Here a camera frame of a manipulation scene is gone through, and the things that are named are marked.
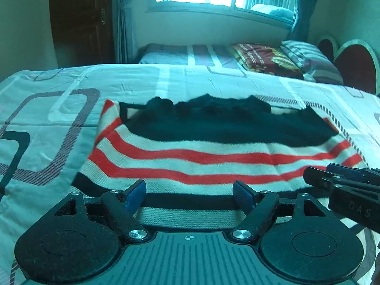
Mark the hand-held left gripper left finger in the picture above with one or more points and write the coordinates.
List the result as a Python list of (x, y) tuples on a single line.
[(135, 197)]

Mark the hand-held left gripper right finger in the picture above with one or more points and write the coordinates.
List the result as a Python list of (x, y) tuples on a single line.
[(245, 196)]

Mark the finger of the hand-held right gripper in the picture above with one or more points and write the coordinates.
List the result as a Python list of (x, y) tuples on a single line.
[(347, 169), (319, 178)]

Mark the striped knit sweater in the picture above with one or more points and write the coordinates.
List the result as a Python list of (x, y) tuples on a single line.
[(207, 157)]

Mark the red heart-shaped headboard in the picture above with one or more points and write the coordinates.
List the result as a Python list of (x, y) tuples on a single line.
[(356, 62)]

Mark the striped pillow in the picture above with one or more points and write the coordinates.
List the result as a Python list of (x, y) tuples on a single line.
[(314, 61)]

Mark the bed with patterned sheet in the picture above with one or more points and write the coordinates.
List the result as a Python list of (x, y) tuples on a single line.
[(44, 118)]

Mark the red folded blanket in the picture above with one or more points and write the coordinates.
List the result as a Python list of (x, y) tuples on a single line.
[(261, 59)]

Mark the bed with striped sheet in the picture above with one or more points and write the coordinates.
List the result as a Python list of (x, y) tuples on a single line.
[(172, 55)]

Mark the blue curtain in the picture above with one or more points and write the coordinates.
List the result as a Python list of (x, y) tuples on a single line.
[(305, 6), (121, 20)]

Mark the light folded blanket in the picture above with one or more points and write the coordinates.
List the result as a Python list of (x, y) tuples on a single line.
[(273, 12)]

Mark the dark wooden door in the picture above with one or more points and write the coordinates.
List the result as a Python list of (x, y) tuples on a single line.
[(80, 20)]

